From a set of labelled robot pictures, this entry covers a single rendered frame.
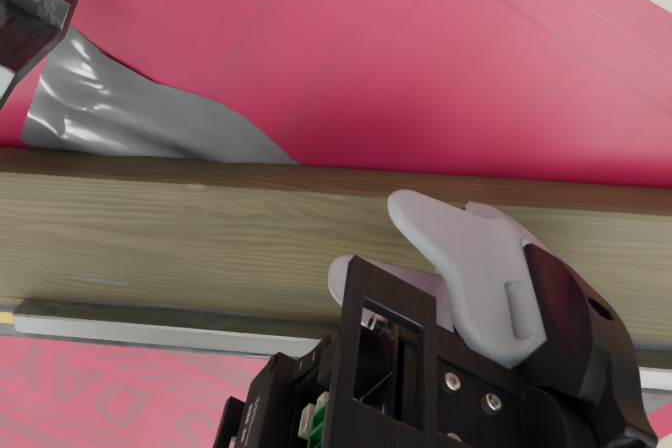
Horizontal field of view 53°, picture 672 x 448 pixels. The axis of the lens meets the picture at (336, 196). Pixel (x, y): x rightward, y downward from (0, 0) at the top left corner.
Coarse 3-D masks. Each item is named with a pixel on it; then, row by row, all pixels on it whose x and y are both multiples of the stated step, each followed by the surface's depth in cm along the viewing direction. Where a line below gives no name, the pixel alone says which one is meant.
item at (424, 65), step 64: (128, 0) 26; (192, 0) 26; (256, 0) 26; (320, 0) 25; (384, 0) 25; (448, 0) 25; (512, 0) 25; (576, 0) 24; (128, 64) 28; (192, 64) 28; (256, 64) 27; (320, 64) 27; (384, 64) 27; (448, 64) 26; (512, 64) 26; (576, 64) 26; (0, 128) 31; (320, 128) 29; (384, 128) 28; (448, 128) 28; (512, 128) 28
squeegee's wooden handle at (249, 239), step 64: (0, 192) 29; (64, 192) 28; (128, 192) 28; (192, 192) 28; (256, 192) 28; (320, 192) 27; (384, 192) 27; (448, 192) 27; (512, 192) 27; (576, 192) 27; (640, 192) 28; (0, 256) 30; (64, 256) 30; (128, 256) 30; (192, 256) 29; (256, 256) 29; (320, 256) 28; (384, 256) 28; (576, 256) 27; (640, 256) 27; (320, 320) 30; (640, 320) 28
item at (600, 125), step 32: (640, 0) 24; (608, 32) 25; (640, 32) 25; (608, 64) 26; (640, 64) 25; (576, 96) 27; (608, 96) 26; (640, 96) 26; (544, 128) 28; (576, 128) 27; (608, 128) 27; (640, 128) 27; (512, 160) 29; (544, 160) 29; (576, 160) 28; (608, 160) 28; (640, 160) 28
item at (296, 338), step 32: (32, 320) 30; (64, 320) 30; (96, 320) 30; (128, 320) 30; (160, 320) 30; (192, 320) 30; (224, 320) 30; (256, 320) 30; (288, 320) 30; (256, 352) 29; (288, 352) 29; (640, 352) 29
